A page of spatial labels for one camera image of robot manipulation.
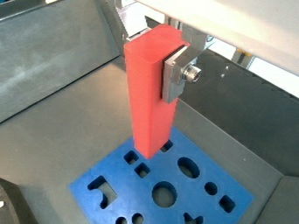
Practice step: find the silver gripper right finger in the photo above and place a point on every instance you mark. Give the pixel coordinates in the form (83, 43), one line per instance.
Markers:
(179, 69)

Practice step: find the blue shape-sorting board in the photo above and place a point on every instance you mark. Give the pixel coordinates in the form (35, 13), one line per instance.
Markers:
(179, 187)

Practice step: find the red rectangular block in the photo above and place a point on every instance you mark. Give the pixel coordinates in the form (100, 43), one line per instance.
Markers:
(151, 113)

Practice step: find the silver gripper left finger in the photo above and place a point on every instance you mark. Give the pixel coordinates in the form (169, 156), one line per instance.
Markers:
(131, 13)

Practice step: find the dark object bottom-left corner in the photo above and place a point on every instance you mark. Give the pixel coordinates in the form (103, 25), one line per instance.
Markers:
(15, 211)

